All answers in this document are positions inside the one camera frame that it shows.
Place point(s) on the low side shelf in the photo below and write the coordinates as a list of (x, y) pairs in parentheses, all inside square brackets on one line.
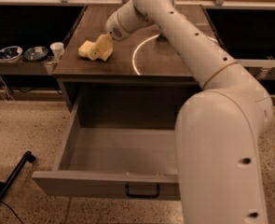
[(25, 68)]

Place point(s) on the black chair leg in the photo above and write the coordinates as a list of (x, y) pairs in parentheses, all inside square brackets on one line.
[(5, 186)]

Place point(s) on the dark wooden cabinet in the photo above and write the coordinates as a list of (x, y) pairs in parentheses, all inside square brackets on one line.
[(146, 56)]

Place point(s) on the black drawer handle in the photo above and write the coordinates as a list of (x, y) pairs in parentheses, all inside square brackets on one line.
[(142, 191)]

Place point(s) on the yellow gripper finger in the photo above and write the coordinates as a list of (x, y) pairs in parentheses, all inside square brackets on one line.
[(102, 48)]

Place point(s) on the yellow sponge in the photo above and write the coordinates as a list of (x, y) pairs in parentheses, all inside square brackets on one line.
[(84, 49)]

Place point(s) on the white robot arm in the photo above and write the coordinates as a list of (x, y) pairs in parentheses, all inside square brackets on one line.
[(217, 129)]

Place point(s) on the dark green bowl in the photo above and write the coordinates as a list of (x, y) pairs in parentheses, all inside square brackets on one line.
[(36, 54)]

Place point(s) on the white paper cup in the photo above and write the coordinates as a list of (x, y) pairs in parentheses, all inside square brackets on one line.
[(57, 49)]

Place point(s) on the open grey top drawer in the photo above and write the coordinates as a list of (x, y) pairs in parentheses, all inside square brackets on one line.
[(99, 162)]

